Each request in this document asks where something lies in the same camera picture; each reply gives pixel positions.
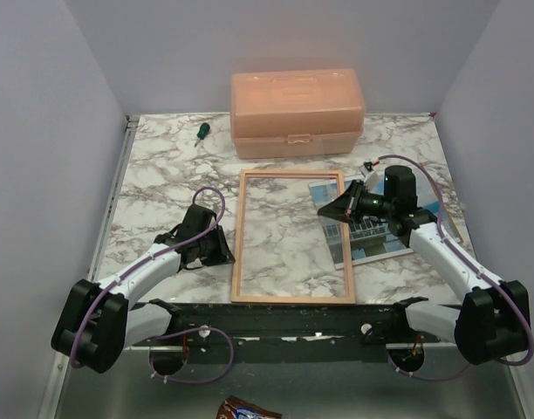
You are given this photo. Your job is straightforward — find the orange translucent plastic toolbox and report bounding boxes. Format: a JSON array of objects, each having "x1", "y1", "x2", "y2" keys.
[{"x1": 230, "y1": 68, "x2": 366, "y2": 160}]

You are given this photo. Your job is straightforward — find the aluminium extrusion rail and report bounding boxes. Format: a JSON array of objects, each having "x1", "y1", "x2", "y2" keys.
[{"x1": 38, "y1": 115, "x2": 140, "y2": 418}]

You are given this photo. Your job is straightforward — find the building photo print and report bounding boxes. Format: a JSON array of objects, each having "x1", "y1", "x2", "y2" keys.
[{"x1": 309, "y1": 168, "x2": 440, "y2": 270}]

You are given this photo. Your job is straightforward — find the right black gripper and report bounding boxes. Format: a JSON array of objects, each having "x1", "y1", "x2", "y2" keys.
[{"x1": 318, "y1": 179, "x2": 395, "y2": 225}]

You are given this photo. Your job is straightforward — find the pink wooden picture frame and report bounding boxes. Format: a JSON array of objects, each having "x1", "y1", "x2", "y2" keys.
[{"x1": 230, "y1": 168, "x2": 356, "y2": 306}]

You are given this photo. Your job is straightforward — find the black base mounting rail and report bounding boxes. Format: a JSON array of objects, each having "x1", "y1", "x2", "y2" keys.
[{"x1": 136, "y1": 304, "x2": 417, "y2": 364}]

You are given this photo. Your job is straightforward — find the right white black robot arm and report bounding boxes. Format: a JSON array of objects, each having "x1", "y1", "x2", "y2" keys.
[{"x1": 318, "y1": 165, "x2": 534, "y2": 365}]

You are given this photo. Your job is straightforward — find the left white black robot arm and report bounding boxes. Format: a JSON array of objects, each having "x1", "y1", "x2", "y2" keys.
[{"x1": 51, "y1": 203, "x2": 235, "y2": 374}]

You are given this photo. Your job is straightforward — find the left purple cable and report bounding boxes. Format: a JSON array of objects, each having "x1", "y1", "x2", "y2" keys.
[{"x1": 69, "y1": 186, "x2": 236, "y2": 386}]

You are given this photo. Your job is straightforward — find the green handled screwdriver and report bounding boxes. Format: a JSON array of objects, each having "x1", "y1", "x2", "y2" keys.
[{"x1": 195, "y1": 122, "x2": 210, "y2": 147}]

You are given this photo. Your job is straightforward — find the brown snack wrapper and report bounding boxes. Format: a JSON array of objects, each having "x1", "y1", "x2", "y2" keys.
[{"x1": 216, "y1": 395, "x2": 282, "y2": 419}]

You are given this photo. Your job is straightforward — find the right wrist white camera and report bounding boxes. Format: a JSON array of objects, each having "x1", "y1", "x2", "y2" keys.
[{"x1": 360, "y1": 160, "x2": 380, "y2": 191}]

